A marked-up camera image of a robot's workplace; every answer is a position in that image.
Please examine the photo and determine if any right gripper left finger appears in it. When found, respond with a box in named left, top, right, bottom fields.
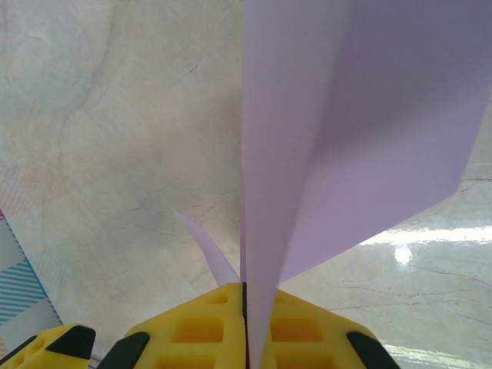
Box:
left=103, top=282, right=248, bottom=369

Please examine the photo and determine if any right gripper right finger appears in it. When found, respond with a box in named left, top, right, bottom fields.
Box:
left=264, top=288, right=400, bottom=369

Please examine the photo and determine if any purple paper sheet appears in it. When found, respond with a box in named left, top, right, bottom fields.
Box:
left=172, top=0, right=492, bottom=369

